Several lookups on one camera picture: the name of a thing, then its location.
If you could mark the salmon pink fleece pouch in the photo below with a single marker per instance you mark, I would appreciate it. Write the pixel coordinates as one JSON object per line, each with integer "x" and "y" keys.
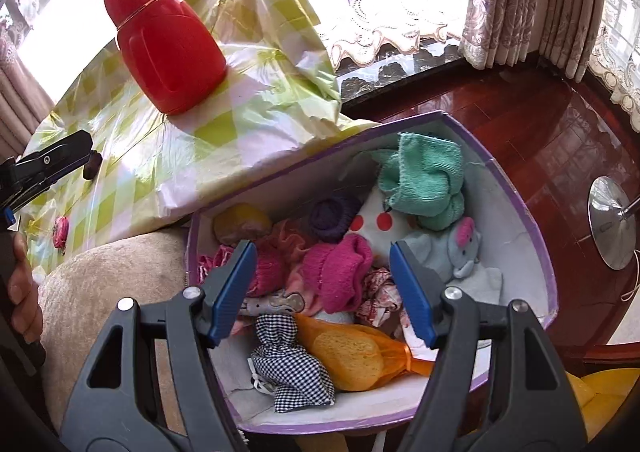
{"x": 293, "y": 243}

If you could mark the red floral white cloth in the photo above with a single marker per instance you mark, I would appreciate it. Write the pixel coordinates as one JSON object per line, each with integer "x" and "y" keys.
{"x": 382, "y": 308}

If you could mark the magenta knitted sock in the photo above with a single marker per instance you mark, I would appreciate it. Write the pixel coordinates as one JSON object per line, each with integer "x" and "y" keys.
{"x": 269, "y": 275}
{"x": 335, "y": 272}

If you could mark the purple knitted ball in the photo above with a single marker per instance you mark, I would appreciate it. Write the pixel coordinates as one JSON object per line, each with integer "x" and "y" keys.
{"x": 330, "y": 218}

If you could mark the pink strawberry pouch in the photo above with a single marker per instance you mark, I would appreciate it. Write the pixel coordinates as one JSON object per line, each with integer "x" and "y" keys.
{"x": 60, "y": 232}

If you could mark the person left hand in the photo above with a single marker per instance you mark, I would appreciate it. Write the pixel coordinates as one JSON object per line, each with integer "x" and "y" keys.
{"x": 23, "y": 292}

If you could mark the pink curtain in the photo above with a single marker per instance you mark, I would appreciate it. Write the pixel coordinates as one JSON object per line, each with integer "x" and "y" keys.
{"x": 505, "y": 32}

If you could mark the fruit print fabric pouch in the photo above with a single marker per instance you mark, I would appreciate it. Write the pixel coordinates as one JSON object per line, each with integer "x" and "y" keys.
{"x": 381, "y": 226}

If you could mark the yellow white sponge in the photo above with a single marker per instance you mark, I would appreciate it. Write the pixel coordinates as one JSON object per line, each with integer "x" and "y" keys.
{"x": 239, "y": 222}

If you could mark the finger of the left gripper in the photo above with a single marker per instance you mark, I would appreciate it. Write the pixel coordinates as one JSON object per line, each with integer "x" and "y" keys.
{"x": 24, "y": 180}

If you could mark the red thermos jug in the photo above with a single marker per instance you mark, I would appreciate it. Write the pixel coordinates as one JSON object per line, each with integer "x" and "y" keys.
{"x": 168, "y": 50}

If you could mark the black white gingham pouch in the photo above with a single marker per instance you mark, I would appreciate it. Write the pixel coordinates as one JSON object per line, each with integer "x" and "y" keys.
{"x": 285, "y": 370}

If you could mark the chrome floor lamp base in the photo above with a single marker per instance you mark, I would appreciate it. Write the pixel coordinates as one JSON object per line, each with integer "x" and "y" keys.
{"x": 612, "y": 220}

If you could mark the light blue plush elephant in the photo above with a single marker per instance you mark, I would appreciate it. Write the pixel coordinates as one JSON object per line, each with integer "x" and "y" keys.
{"x": 453, "y": 255}

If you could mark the purple white storage box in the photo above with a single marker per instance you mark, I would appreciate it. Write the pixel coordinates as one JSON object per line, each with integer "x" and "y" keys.
{"x": 511, "y": 241}

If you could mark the green checked plastic tablecloth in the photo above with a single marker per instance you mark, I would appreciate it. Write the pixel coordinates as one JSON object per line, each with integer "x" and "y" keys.
{"x": 278, "y": 104}

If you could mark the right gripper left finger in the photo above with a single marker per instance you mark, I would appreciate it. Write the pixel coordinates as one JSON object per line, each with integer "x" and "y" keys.
{"x": 116, "y": 405}

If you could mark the orange mesh bag with sponge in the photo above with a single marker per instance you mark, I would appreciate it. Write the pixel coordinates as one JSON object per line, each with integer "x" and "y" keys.
{"x": 358, "y": 358}

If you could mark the green knitted cloth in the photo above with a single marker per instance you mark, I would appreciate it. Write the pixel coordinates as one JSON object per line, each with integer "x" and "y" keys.
{"x": 423, "y": 177}

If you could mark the yellow plastic bag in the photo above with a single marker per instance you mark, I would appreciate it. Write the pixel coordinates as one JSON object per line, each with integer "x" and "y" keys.
{"x": 600, "y": 395}

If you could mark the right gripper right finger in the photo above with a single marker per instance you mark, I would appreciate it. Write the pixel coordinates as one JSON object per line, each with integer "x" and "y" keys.
{"x": 530, "y": 406}

